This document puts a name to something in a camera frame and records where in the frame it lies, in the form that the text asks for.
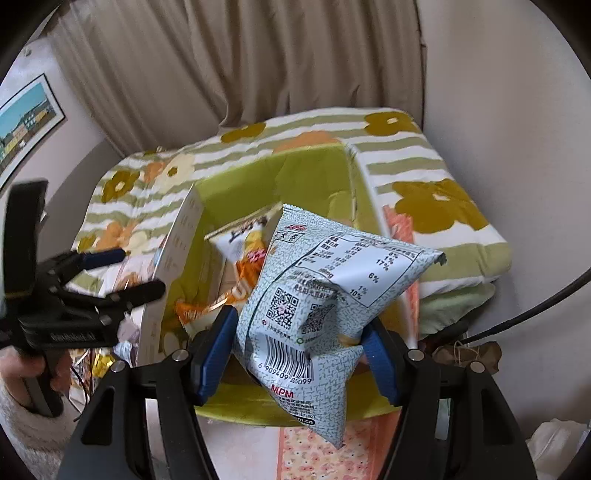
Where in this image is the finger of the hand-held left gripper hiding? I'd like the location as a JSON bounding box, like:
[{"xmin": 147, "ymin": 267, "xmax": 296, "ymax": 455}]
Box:
[
  {"xmin": 76, "ymin": 249, "xmax": 128, "ymax": 274},
  {"xmin": 95, "ymin": 280, "xmax": 166, "ymax": 315}
]

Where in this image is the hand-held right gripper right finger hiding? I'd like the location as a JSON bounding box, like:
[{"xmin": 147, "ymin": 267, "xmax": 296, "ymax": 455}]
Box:
[{"xmin": 362, "ymin": 318, "xmax": 539, "ymax": 480}]

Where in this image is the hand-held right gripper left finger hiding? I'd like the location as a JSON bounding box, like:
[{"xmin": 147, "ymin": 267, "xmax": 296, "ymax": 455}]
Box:
[{"xmin": 55, "ymin": 305, "xmax": 241, "ymax": 480}]

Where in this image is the pale speckled snack packet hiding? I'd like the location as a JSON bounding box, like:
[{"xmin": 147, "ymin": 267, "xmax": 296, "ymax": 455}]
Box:
[{"xmin": 232, "ymin": 204, "xmax": 448, "ymax": 449}]

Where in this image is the person's left forearm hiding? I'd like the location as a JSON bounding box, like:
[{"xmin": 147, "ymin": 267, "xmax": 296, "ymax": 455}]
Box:
[{"xmin": 0, "ymin": 383, "xmax": 80, "ymax": 480}]

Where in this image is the person's left hand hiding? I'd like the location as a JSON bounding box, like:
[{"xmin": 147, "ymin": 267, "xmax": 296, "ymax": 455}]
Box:
[{"xmin": 0, "ymin": 347, "xmax": 48, "ymax": 408}]

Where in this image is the yellow foil wrapper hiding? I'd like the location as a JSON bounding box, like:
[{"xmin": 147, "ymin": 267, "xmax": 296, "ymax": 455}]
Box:
[{"xmin": 90, "ymin": 348, "xmax": 117, "ymax": 385}]

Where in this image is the brown paper bag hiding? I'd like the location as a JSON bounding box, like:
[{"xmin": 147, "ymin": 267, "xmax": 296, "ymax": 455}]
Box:
[{"xmin": 431, "ymin": 339, "xmax": 502, "ymax": 376}]

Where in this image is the orange snack packet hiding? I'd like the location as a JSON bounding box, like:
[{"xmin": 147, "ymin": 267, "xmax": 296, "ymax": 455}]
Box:
[{"xmin": 174, "ymin": 249, "xmax": 273, "ymax": 337}]

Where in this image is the white yellow snack packet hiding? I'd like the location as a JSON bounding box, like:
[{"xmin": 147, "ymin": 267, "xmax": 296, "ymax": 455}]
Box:
[{"xmin": 204, "ymin": 215, "xmax": 279, "ymax": 278}]

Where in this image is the white plastic bag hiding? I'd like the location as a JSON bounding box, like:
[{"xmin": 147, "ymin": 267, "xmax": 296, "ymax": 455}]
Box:
[{"xmin": 526, "ymin": 418, "xmax": 591, "ymax": 480}]

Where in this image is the striped floral blanket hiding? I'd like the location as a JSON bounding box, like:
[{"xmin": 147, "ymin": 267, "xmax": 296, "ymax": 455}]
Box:
[{"xmin": 74, "ymin": 108, "xmax": 513, "ymax": 297}]

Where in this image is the beige curtain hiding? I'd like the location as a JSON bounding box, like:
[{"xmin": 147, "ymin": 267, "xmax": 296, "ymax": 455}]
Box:
[{"xmin": 48, "ymin": 0, "xmax": 426, "ymax": 158}]

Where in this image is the framed wall picture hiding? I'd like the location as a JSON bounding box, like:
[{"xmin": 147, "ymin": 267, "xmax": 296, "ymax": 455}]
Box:
[{"xmin": 0, "ymin": 73, "xmax": 66, "ymax": 191}]

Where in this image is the black cable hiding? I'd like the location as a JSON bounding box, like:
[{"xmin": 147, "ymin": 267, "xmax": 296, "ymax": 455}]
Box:
[{"xmin": 462, "ymin": 271, "xmax": 591, "ymax": 345}]

